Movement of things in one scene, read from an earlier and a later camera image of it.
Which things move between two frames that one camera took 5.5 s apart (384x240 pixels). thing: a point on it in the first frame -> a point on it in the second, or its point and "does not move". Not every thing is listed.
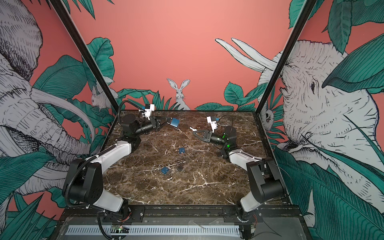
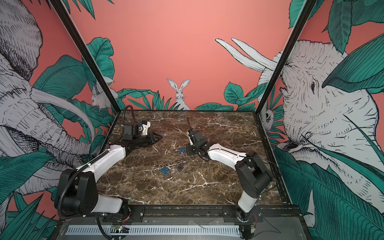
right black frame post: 307,8 does not move
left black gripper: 157,121 -> 152,137
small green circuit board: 119,229 does not move
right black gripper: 209,138 -> 189,149
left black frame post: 62,11 does not move
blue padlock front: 164,170 does not move
